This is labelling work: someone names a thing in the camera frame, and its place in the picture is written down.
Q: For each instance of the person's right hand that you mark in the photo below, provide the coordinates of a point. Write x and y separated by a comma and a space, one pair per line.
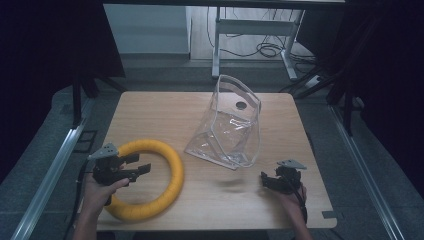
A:
294, 201

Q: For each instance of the clear plastic bag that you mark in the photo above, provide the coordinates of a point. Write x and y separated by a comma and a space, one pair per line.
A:
230, 133

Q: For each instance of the white power strip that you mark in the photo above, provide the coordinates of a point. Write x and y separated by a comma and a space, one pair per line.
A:
314, 81

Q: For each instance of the white metal desk frame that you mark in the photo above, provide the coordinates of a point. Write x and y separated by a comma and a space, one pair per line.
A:
253, 30

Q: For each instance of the aluminium rail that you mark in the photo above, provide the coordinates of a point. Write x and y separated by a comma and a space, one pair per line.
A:
363, 173
50, 176

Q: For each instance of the black curtain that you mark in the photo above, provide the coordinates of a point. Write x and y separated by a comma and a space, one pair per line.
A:
43, 76
380, 83

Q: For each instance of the person's left hand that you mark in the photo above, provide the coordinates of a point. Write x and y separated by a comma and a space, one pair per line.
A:
100, 193

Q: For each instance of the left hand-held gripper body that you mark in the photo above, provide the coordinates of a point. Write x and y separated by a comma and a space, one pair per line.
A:
107, 166

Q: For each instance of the black stand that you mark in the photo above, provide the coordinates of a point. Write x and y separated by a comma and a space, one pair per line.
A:
336, 93
80, 93

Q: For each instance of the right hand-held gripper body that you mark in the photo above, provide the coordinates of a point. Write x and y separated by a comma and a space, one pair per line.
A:
286, 176

